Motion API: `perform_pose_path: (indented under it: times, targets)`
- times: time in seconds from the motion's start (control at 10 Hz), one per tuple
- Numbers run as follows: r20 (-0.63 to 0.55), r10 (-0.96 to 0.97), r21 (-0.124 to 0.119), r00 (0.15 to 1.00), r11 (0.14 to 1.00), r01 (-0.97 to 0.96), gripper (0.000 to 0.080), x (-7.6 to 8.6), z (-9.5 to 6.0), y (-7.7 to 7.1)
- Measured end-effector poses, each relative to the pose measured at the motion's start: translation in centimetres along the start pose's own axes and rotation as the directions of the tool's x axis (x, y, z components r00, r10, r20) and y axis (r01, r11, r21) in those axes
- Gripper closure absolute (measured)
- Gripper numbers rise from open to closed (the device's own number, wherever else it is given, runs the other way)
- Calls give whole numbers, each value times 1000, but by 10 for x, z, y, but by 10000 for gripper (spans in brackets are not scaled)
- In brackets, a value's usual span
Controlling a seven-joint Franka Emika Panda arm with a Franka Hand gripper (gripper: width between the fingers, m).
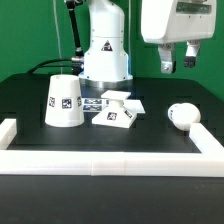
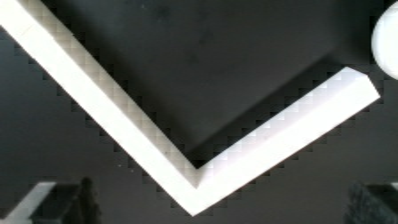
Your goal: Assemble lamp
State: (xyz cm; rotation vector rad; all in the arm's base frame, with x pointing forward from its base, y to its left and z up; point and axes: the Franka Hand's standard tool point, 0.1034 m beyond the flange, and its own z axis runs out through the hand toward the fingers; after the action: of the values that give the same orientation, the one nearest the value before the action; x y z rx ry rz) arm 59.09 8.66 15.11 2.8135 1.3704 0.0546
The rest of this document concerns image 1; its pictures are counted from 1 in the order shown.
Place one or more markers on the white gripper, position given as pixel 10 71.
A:
pixel 172 21

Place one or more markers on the white lamp bulb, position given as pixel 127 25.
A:
pixel 183 115

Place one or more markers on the white lamp base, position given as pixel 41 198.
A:
pixel 115 114

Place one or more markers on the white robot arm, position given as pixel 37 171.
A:
pixel 106 62

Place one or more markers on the white lamp shade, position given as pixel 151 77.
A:
pixel 64 103

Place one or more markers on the white marker sheet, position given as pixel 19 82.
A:
pixel 97 105

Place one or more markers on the white U-shaped fence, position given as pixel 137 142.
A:
pixel 207 162

